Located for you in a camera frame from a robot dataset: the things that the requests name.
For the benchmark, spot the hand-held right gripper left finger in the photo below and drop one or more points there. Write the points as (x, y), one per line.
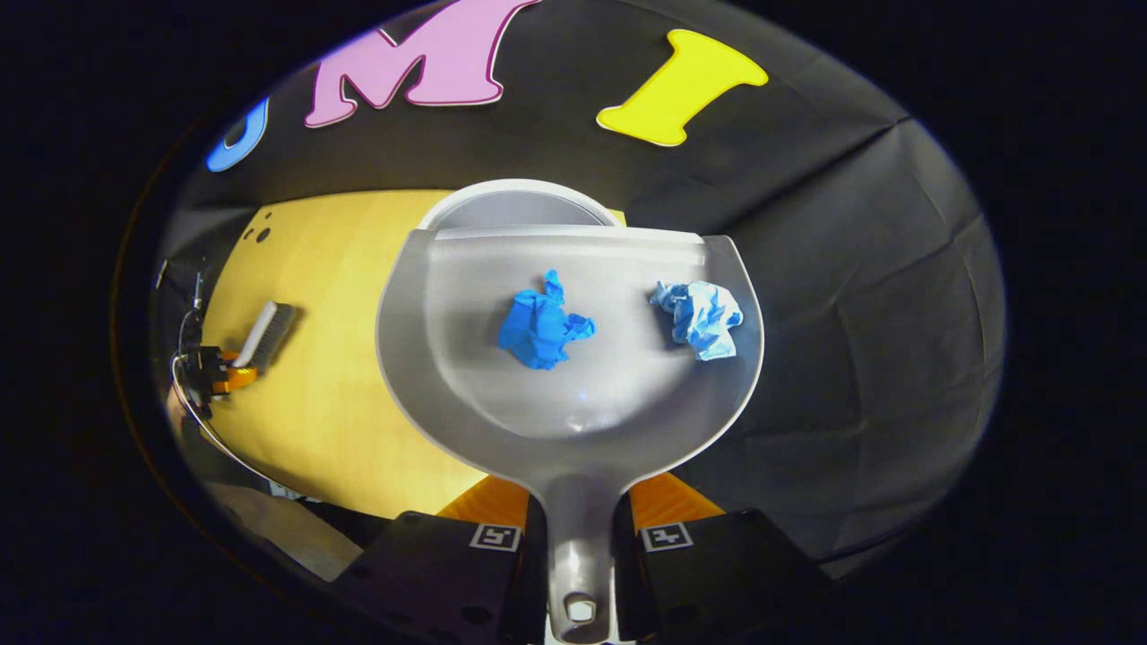
(430, 573)

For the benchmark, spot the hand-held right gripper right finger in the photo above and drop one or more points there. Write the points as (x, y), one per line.
(717, 582)

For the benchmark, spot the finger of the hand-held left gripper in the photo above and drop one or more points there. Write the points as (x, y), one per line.
(237, 378)
(226, 356)

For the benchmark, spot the small grey broom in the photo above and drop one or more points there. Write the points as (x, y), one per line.
(269, 331)

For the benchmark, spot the grey plastic dustpan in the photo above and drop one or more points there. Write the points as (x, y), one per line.
(582, 394)

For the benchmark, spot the light blue paper ball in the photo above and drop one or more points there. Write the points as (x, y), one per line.
(708, 318)

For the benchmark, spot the dark blue paper ball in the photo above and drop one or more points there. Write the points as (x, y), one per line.
(538, 331)

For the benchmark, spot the black backdrop cloth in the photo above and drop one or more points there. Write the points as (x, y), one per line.
(851, 313)

